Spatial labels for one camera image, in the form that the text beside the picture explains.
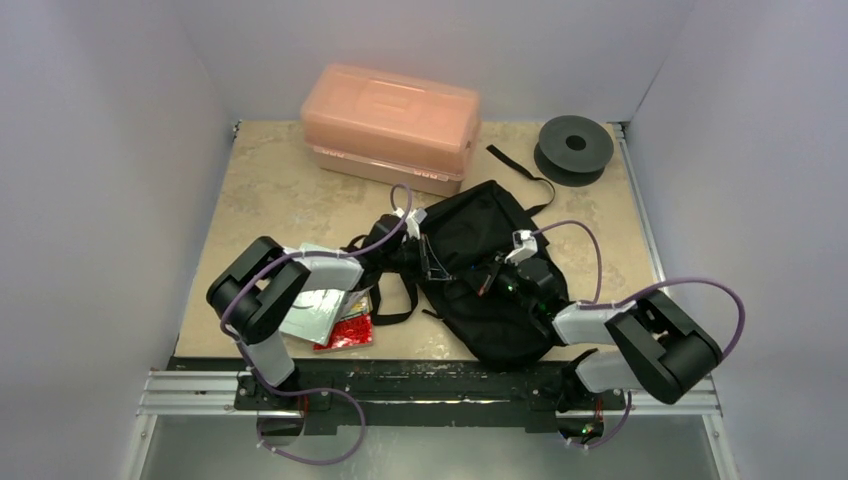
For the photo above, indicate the red patterned notebook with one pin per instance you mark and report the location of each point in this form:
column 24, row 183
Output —
column 351, row 333

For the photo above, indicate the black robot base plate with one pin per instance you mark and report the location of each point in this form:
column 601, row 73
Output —
column 417, row 393

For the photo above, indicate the black fabric student bag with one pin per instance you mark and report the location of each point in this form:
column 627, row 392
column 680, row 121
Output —
column 465, row 229

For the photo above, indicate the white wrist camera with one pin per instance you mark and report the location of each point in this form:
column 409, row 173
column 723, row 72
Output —
column 413, row 222
column 524, row 247

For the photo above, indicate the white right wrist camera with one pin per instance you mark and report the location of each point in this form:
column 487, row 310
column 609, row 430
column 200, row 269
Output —
column 524, row 247

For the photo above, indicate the silver foil booklet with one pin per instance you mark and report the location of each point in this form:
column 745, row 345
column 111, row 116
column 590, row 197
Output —
column 319, row 304

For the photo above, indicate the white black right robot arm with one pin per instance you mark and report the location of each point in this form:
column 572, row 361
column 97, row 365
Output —
column 647, row 342

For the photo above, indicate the translucent orange plastic storage box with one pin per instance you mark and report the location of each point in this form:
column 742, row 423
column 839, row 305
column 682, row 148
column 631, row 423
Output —
column 392, row 128

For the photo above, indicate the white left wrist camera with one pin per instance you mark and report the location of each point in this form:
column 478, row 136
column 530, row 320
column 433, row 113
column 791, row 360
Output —
column 413, row 222

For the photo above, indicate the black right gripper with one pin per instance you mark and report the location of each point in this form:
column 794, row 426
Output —
column 494, row 263

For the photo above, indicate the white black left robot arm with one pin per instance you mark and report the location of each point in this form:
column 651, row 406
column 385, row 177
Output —
column 255, row 293

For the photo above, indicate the aluminium front frame rail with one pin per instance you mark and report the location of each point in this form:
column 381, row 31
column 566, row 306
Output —
column 214, row 393

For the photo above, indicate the dark grey filament spool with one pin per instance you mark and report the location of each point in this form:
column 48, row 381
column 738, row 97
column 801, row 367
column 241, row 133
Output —
column 572, row 150

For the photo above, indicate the aluminium table edge rail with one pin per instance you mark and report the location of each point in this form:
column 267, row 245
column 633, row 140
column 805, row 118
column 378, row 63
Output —
column 648, row 235

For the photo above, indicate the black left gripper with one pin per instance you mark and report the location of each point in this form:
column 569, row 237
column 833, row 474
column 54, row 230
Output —
column 426, row 268

